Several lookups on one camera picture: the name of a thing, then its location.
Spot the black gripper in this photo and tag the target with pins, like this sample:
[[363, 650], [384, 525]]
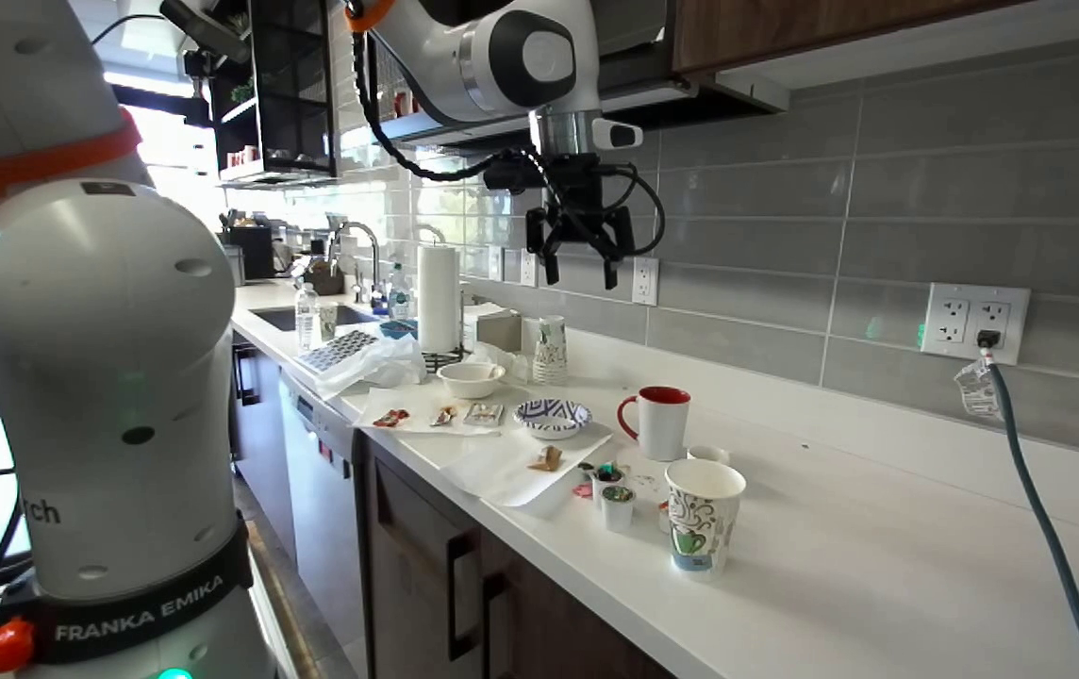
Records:
[[579, 189]]

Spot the blue patterned paper plate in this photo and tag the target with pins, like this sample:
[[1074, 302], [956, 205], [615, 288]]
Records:
[[554, 415]]

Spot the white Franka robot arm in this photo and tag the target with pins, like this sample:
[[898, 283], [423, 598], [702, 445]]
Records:
[[101, 342]]

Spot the white rectangular plate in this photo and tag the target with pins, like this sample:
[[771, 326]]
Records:
[[540, 492]]

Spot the grey metal box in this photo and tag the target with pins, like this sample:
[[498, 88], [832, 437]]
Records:
[[498, 335]]

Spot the white paper towel roll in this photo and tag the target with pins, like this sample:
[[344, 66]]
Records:
[[439, 302]]

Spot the white round bowl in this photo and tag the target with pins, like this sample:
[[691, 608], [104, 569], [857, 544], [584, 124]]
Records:
[[468, 380]]

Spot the clear plastic bottle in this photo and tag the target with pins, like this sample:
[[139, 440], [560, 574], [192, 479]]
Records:
[[399, 297], [302, 320]]

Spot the white mug red interior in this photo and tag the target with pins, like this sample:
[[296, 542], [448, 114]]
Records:
[[662, 428]]

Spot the chrome sink faucet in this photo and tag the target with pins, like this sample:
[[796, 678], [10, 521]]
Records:
[[376, 264]]

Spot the brown food piece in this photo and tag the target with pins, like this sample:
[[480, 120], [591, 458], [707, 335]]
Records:
[[550, 458]]

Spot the small pod green lid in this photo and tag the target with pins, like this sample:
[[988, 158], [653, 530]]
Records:
[[609, 477]]

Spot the pink flat packet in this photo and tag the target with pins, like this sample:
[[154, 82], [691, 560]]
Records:
[[584, 488]]

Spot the dark kettle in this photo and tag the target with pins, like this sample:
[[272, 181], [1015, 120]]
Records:
[[321, 272]]

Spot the white dish rack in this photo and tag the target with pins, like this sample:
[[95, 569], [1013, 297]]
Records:
[[344, 357]]

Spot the small white pod cup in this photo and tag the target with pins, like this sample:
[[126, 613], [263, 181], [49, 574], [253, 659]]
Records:
[[615, 508]]

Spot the steel kitchen sink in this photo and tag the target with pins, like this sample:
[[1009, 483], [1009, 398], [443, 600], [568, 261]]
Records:
[[278, 320]]

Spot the black open shelving unit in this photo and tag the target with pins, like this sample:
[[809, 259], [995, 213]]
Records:
[[296, 88]]

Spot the wooden upper cabinet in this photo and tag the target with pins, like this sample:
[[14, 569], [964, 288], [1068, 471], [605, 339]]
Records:
[[882, 15]]

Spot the steel dishwasher front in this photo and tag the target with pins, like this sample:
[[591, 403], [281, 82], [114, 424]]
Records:
[[325, 530]]

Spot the dark wood base cabinet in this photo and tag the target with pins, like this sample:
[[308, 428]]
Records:
[[413, 591]]

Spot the white double wall outlet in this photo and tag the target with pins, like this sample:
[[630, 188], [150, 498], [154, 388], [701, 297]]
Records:
[[956, 324]]

